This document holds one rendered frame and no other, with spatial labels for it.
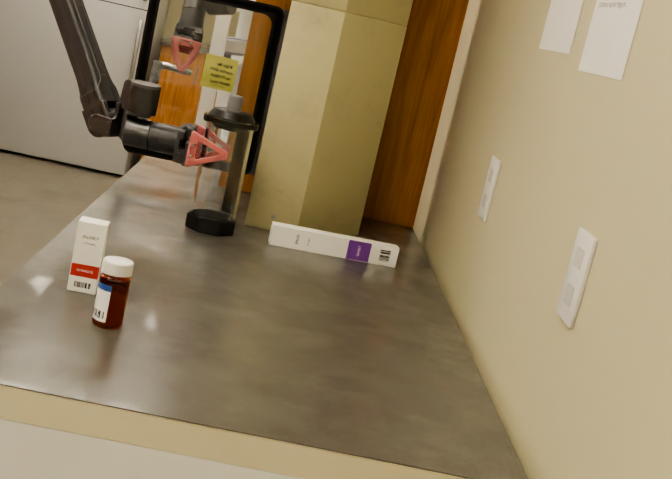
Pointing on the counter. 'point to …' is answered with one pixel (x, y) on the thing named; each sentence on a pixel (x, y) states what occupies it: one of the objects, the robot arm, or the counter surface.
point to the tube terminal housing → (330, 100)
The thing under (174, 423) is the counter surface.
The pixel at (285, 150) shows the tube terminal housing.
